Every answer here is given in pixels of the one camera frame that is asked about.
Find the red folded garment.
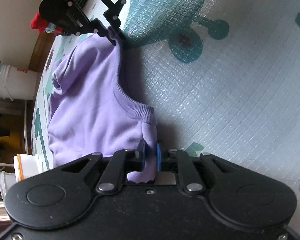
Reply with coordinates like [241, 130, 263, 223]
[30, 12, 63, 34]

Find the patterned foam play mat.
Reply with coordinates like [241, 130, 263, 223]
[31, 0, 300, 240]

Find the white box orange band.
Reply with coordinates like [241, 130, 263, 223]
[13, 154, 48, 182]

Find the white plastic bucket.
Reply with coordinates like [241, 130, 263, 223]
[0, 61, 39, 101]

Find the purple sweatshirt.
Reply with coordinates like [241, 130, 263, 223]
[47, 29, 157, 183]

